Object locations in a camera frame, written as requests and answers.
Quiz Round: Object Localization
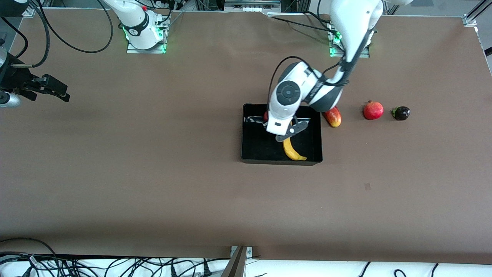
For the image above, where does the dark purple mangosteen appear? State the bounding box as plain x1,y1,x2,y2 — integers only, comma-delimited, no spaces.
391,106,411,121

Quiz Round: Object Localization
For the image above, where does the aluminium profile bar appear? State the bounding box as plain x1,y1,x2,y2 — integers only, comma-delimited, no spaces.
467,0,492,20

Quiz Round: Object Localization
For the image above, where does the black rectangular tray box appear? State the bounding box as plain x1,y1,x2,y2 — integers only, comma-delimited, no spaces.
241,103,323,166

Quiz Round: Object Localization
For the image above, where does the aluminium frame rail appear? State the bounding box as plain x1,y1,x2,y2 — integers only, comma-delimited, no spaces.
224,0,282,13

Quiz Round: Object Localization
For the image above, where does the aluminium edge bracket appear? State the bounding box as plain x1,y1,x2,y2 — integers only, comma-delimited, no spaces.
230,245,253,257

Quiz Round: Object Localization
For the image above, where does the paper table cover sheet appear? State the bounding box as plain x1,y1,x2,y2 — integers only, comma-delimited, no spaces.
0,8,492,265

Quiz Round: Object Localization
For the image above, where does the black arched cable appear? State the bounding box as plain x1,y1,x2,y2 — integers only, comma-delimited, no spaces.
0,238,58,262

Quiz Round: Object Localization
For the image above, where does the yellow banana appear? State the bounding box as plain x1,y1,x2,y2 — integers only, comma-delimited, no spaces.
283,138,308,161

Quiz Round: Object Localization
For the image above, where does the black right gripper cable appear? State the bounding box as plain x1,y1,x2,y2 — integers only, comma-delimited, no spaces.
11,2,51,69

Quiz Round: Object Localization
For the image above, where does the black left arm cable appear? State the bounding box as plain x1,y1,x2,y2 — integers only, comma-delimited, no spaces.
267,29,376,112

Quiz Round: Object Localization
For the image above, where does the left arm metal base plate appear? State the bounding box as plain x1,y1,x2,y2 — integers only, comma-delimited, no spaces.
329,19,370,58

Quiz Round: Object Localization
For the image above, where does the grey metal post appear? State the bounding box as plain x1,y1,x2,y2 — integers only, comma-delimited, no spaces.
221,246,247,277

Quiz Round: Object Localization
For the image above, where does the thick black looped cable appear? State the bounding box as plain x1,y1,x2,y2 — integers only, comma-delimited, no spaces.
37,0,114,53

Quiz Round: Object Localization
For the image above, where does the red yellow mango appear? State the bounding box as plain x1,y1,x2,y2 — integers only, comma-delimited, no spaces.
322,106,342,128

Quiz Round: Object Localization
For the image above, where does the red pomegranate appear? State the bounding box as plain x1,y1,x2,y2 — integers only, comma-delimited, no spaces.
363,100,384,120

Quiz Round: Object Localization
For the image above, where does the black curved cable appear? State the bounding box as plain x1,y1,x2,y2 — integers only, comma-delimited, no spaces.
0,19,29,59

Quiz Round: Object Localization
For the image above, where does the thin black cable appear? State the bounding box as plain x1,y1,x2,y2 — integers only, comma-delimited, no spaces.
267,15,339,35
302,11,339,27

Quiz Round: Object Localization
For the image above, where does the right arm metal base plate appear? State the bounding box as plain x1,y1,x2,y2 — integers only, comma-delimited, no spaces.
126,21,167,54

